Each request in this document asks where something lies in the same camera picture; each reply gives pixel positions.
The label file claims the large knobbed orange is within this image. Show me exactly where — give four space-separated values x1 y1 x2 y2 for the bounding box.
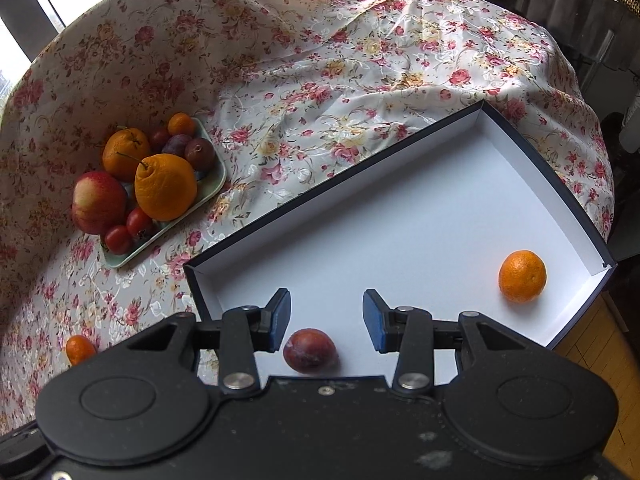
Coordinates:
118 152 198 222

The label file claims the round orange with stem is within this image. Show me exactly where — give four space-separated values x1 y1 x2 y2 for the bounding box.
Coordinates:
102 127 152 183

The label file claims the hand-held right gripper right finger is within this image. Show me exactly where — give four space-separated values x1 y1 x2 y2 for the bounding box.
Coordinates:
362 288 523 397

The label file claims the small mandarin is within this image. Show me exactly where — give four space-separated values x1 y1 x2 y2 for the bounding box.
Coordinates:
167 112 197 137
65 335 98 367
498 249 548 304

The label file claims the floral tablecloth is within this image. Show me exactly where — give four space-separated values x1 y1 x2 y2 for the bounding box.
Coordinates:
0 0 615 441

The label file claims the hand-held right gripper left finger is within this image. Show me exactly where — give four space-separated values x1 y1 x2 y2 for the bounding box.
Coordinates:
125 287 292 395

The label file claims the red apple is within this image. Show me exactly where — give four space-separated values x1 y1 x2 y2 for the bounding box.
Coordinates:
71 170 128 235

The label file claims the pale green plate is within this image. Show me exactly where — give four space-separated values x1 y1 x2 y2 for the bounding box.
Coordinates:
97 117 227 269

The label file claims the dark box with white inside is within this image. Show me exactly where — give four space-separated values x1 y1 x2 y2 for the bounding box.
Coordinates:
183 100 617 377

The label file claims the purple plum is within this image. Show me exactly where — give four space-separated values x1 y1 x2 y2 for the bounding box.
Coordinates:
161 133 193 157

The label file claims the red cherry tomato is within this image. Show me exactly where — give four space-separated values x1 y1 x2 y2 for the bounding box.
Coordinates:
103 225 134 255
126 207 155 240

